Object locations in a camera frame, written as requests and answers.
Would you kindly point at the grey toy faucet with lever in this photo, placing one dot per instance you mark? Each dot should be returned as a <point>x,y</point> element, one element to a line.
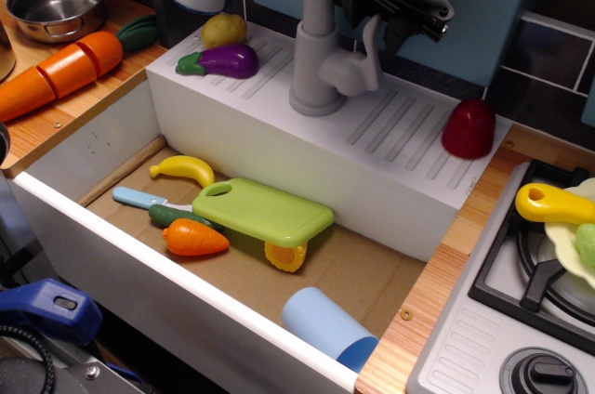
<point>324,72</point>

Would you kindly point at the teal plastic bin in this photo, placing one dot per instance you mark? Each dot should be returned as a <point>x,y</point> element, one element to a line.
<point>488,3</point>

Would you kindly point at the purple toy eggplant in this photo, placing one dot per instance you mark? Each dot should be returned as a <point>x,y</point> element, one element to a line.
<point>234,61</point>

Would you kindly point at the red toy pepper half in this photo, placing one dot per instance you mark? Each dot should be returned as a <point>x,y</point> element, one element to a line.
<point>470,129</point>

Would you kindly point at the toy potato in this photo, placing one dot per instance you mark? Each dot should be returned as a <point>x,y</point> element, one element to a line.
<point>224,30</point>

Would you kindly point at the green toy cutting board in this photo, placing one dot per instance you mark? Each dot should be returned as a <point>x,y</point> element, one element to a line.
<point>263,212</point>

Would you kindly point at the yellow toy banana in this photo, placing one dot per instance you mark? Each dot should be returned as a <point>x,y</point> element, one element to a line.
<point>187,167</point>

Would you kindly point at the yellow toy corn piece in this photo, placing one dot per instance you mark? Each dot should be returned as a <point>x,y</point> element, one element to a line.
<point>286,259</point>

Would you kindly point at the white toy sink unit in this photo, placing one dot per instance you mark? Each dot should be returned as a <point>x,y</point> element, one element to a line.
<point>378,163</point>

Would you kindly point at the small orange toy carrot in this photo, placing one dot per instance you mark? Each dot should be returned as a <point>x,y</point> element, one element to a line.
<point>186,237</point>

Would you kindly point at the green toy cucumber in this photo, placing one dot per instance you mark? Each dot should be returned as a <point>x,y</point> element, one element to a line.
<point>164,216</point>

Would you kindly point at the light blue plastic cup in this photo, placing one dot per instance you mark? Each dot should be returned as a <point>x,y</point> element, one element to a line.
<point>315,318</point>

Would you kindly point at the pale green toy cabbage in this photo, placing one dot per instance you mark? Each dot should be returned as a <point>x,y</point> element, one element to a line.
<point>585,243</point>

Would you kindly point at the steel pot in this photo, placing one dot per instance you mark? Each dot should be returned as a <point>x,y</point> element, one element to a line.
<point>57,21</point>

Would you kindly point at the toy stove top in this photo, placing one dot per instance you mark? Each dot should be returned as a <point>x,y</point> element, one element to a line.
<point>513,293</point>

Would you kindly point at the large wooden toy carrot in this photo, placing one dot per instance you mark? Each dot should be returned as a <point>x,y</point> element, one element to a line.
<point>77,65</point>

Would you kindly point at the steel container edge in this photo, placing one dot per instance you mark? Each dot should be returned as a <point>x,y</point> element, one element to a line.
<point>7,55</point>

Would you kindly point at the black stove knob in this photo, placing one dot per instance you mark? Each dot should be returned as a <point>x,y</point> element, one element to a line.
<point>540,371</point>

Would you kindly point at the blue clamp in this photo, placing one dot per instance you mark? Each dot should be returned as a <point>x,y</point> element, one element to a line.
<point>54,309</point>

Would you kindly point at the yellow handled toy pan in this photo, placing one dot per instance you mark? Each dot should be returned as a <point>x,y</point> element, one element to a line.
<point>562,212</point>

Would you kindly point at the blue handled toy knife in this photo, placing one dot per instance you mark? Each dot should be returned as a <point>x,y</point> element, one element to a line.
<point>144,200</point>

